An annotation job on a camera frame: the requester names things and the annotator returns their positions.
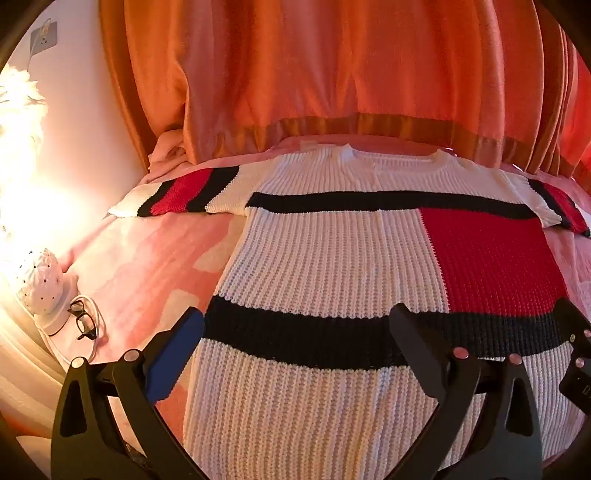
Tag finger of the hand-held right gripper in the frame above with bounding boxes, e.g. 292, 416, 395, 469
553, 298, 591, 352

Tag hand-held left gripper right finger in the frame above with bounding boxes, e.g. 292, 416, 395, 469
389, 303, 544, 480

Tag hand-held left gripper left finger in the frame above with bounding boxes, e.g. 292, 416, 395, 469
51, 307, 205, 480

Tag white red black knit sweater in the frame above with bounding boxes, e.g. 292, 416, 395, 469
107, 144, 591, 476

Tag pink patterned blanket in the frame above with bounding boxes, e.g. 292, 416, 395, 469
28, 129, 591, 480

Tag black eyeglasses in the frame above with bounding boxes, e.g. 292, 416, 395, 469
68, 299, 99, 341

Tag white bedside table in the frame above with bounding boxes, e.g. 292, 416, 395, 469
9, 295, 112, 384

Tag white dotted table lamp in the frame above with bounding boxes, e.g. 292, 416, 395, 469
14, 248, 79, 335

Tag white feathery lamp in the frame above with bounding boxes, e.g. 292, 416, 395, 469
0, 67, 48, 236

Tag orange curtain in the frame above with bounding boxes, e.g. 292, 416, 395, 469
99, 0, 591, 185

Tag wall outlet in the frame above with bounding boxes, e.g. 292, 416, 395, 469
30, 18, 59, 49

